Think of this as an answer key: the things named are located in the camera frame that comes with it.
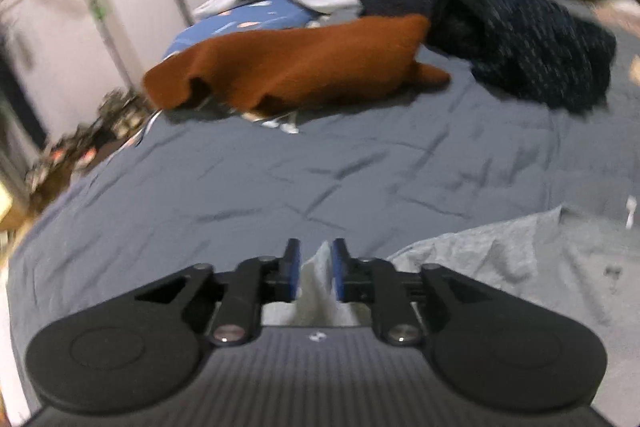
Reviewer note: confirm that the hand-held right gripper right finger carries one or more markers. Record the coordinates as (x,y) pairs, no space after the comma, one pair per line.
(339,272)

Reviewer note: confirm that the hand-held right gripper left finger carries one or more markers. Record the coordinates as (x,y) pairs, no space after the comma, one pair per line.
(294,272)

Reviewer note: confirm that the grey t-shirt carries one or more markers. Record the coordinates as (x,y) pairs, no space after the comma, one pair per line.
(500,267)

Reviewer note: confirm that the black clothes rack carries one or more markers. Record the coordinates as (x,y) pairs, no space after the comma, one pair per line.
(107,42)

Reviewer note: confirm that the rust orange sweater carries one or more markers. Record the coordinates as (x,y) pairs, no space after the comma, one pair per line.
(300,62)

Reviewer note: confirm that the beige high-top shoe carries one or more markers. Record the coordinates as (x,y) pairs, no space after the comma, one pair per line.
(120,109)

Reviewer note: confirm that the dark sneaker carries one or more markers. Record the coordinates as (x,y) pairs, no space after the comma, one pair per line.
(72,154)

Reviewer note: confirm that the blue printed pillow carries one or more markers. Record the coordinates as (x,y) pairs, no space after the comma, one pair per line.
(240,24)

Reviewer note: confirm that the white bed base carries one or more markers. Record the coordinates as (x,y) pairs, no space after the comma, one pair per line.
(11,357)

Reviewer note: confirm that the dark dotted garment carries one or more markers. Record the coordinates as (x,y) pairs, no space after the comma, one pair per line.
(525,37)

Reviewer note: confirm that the green hanging clip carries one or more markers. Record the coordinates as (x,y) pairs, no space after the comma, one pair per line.
(99,6)

